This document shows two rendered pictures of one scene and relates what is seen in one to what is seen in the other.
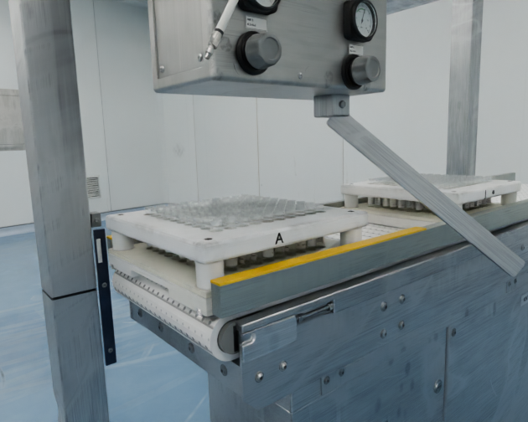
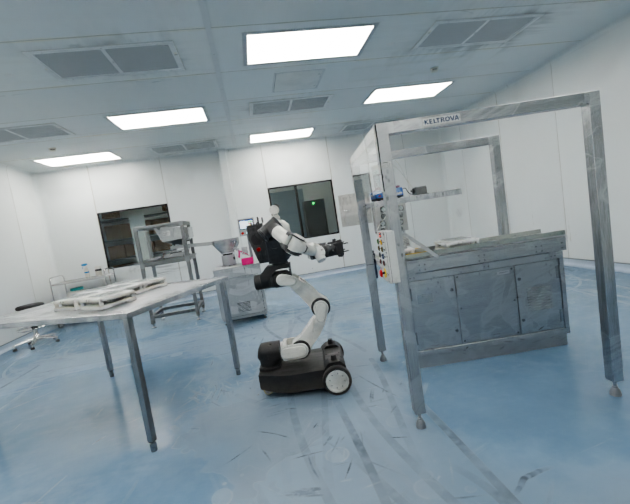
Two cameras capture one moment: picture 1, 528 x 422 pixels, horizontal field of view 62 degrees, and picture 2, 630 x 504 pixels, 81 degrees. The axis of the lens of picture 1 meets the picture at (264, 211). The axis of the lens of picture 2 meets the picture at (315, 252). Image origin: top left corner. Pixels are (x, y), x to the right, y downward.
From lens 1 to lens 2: 228 cm
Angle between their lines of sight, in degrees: 38
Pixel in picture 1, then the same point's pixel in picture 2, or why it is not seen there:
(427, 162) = (624, 209)
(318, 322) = not seen: hidden behind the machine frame
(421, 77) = (613, 150)
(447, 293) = (441, 264)
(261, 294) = not seen: hidden behind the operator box
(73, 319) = (370, 269)
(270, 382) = not seen: hidden behind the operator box
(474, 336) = (469, 279)
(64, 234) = (368, 254)
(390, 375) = (431, 282)
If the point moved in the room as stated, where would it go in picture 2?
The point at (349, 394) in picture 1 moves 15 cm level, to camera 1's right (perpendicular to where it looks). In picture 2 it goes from (418, 283) to (438, 283)
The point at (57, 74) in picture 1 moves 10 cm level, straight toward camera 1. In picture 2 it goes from (365, 228) to (364, 229)
